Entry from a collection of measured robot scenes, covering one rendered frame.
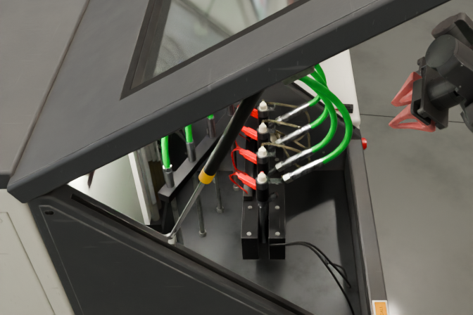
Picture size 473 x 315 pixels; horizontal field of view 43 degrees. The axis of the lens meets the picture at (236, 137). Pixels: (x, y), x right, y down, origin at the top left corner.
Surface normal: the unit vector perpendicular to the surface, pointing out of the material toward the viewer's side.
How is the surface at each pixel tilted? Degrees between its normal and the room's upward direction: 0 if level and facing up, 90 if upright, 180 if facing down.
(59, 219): 90
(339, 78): 0
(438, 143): 0
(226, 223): 0
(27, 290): 90
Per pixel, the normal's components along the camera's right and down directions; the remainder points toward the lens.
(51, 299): -0.04, 0.68
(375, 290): -0.05, -0.74
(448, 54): -0.80, -0.37
